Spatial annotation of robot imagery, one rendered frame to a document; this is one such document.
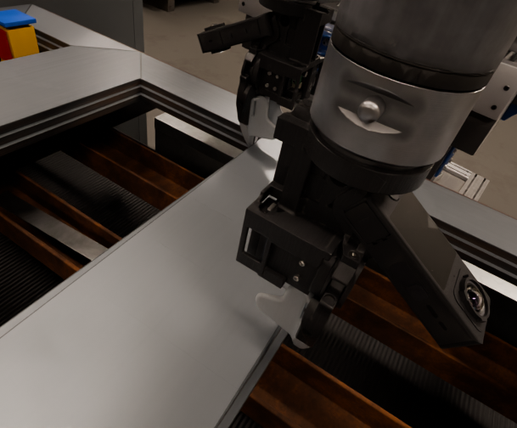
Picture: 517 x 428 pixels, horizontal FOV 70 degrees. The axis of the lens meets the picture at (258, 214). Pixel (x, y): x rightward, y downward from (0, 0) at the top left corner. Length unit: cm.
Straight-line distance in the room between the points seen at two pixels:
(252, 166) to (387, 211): 34
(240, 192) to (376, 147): 32
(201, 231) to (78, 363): 18
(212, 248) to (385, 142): 26
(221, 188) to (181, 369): 24
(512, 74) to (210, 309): 63
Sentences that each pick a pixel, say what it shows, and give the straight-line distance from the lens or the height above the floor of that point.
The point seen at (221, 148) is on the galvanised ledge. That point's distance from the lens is 87.
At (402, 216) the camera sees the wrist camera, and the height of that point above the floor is 102.
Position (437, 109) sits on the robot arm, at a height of 109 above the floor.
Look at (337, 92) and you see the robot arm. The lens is 18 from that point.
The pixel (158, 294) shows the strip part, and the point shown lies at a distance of 36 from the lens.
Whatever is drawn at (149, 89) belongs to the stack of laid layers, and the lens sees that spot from 73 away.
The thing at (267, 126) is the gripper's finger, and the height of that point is 90.
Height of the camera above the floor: 115
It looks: 42 degrees down
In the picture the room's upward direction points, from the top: 13 degrees clockwise
